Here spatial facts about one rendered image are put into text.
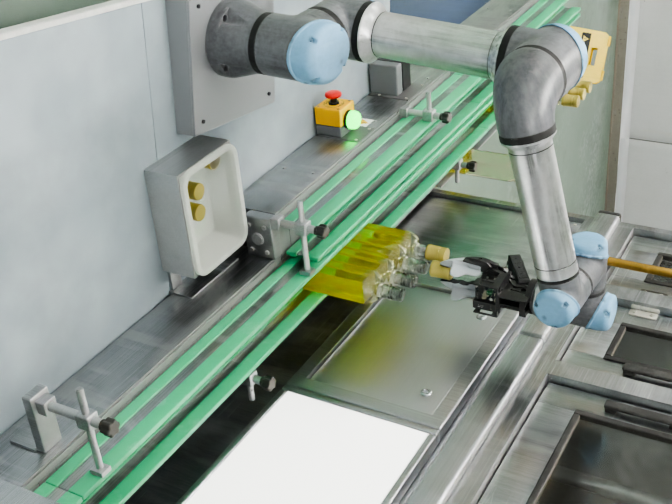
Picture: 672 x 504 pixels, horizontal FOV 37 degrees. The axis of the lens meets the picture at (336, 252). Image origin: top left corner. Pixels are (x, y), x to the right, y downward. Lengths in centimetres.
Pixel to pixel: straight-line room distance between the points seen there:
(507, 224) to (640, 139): 581
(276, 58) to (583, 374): 87
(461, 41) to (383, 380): 68
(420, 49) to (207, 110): 42
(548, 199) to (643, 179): 678
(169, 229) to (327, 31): 48
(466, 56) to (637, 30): 625
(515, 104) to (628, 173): 686
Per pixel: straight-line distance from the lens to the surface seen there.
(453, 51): 182
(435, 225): 259
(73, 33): 171
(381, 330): 214
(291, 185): 214
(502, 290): 200
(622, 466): 190
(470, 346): 209
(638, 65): 812
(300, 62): 180
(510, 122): 166
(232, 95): 199
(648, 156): 839
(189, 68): 188
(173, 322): 192
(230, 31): 187
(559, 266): 176
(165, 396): 177
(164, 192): 187
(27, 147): 166
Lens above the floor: 193
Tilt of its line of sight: 27 degrees down
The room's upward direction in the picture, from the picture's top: 102 degrees clockwise
